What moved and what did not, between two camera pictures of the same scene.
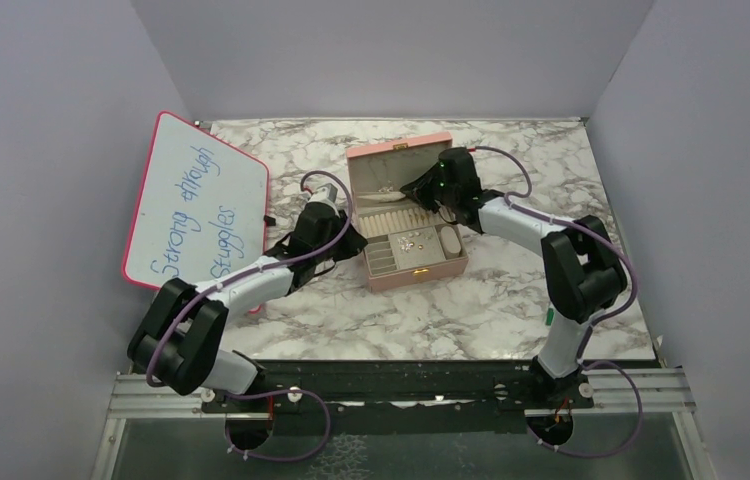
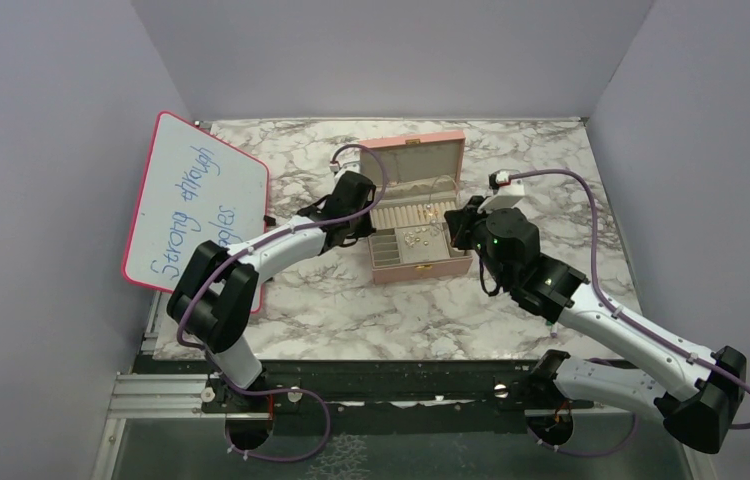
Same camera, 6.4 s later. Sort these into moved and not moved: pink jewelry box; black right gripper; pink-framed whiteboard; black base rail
Moved: black right gripper
Not moved: pink jewelry box; pink-framed whiteboard; black base rail
